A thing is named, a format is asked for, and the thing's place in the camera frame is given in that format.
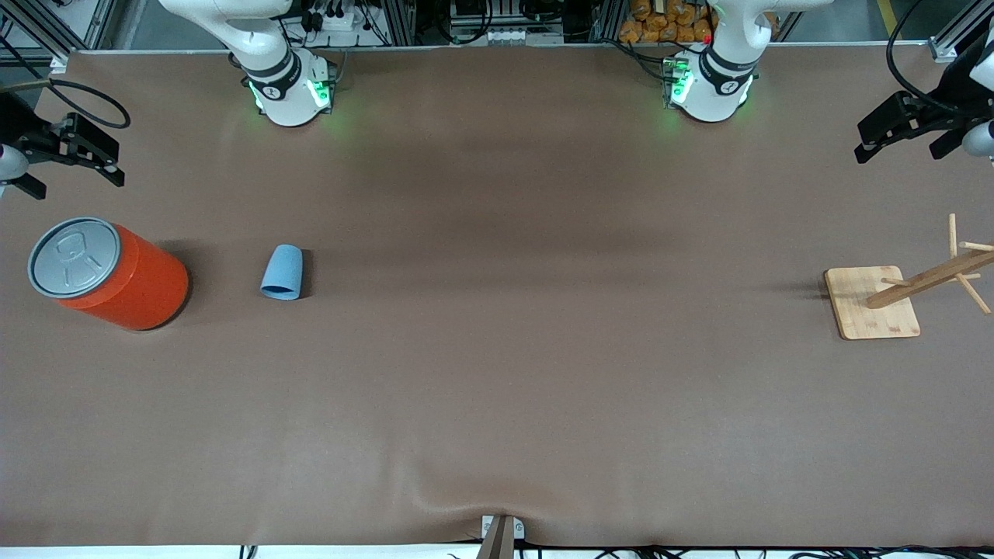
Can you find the light blue cup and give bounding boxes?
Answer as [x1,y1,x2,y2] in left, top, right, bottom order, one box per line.
[260,245,305,300]

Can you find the wooden cup rack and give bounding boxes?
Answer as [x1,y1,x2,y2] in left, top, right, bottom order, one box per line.
[823,214,994,341]

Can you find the orange can with grey lid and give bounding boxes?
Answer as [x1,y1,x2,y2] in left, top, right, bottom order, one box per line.
[27,217,189,332]

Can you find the orange snack bag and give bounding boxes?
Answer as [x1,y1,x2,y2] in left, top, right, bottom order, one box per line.
[619,0,715,44]

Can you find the white power strip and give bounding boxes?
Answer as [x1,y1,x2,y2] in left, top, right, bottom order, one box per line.
[305,6,383,33]

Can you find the white connector strip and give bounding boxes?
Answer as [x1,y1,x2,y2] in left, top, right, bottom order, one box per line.
[483,27,565,46]

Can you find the brown table mat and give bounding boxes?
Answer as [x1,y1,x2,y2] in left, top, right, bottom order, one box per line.
[0,43,994,548]

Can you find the aluminium frame profile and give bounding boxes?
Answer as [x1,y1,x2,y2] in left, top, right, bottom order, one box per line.
[928,12,994,63]
[0,0,117,71]

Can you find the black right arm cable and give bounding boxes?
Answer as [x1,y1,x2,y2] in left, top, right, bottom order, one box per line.
[0,78,131,130]

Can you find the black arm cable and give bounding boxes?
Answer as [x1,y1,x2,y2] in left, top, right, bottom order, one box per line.
[886,0,944,106]
[0,78,131,130]

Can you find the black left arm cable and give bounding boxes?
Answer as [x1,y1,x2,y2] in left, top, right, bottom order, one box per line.
[886,0,944,106]

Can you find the grey metal clamp bracket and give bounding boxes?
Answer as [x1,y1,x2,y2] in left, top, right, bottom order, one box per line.
[481,515,526,540]

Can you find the brown mount pole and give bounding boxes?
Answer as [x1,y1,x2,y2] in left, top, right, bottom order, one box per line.
[476,516,516,559]

